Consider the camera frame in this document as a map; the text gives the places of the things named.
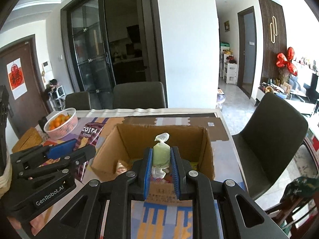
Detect pale green candy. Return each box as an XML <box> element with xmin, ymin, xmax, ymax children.
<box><xmin>151</xmin><ymin>133</ymin><xmax>171</xmax><ymax>179</ymax></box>

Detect gold tan snack bag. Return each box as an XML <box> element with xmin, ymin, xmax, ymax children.
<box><xmin>115</xmin><ymin>160</ymin><xmax>131</xmax><ymax>176</ymax></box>

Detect purple Costa coffee packet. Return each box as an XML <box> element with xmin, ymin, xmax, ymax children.
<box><xmin>74</xmin><ymin>122</ymin><xmax>104</xmax><ymax>182</ymax></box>

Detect person's left hand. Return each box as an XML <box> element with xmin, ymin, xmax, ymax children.
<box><xmin>7</xmin><ymin>214</ymin><xmax>45</xmax><ymax>236</ymax></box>

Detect yellow woven tissue box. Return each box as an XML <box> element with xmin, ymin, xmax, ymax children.
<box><xmin>12</xmin><ymin>127</ymin><xmax>43</xmax><ymax>153</ymax></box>

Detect oranges in basket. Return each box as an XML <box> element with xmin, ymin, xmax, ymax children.
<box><xmin>49</xmin><ymin>114</ymin><xmax>71</xmax><ymax>131</ymax></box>

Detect white fruit basket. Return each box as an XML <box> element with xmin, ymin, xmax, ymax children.
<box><xmin>44</xmin><ymin>108</ymin><xmax>78</xmax><ymax>140</ymax></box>

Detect brown cardboard box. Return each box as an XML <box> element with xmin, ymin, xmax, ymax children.
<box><xmin>92</xmin><ymin>123</ymin><xmax>215</xmax><ymax>208</ymax></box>

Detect colourful patterned table mat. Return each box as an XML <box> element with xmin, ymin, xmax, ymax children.
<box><xmin>30</xmin><ymin>115</ymin><xmax>248</xmax><ymax>239</ymax></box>

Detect dark chair at left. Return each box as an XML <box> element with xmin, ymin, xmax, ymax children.
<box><xmin>65</xmin><ymin>91</ymin><xmax>91</xmax><ymax>110</ymax></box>

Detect dark chair behind box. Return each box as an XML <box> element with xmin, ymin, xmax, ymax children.
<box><xmin>112</xmin><ymin>81</ymin><xmax>167</xmax><ymax>109</ymax></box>

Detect red paper door poster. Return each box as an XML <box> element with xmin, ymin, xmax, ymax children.
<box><xmin>7</xmin><ymin>58</ymin><xmax>28</xmax><ymax>100</ymax></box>

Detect dark chair at right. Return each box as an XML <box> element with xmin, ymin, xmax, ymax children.
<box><xmin>232</xmin><ymin>93</ymin><xmax>308</xmax><ymax>200</ymax></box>

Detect white drawer cabinet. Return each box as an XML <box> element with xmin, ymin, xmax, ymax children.
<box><xmin>223</xmin><ymin>63</ymin><xmax>238</xmax><ymax>84</ymax></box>

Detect green bag on chair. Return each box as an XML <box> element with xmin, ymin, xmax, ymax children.
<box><xmin>280</xmin><ymin>176</ymin><xmax>318</xmax><ymax>202</ymax></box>

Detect red wooden chair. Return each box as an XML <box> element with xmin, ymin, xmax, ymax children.
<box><xmin>266</xmin><ymin>192</ymin><xmax>318</xmax><ymax>238</ymax></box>

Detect red foil balloon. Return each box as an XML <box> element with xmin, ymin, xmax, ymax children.
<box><xmin>276</xmin><ymin>47</ymin><xmax>298</xmax><ymax>76</ymax></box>

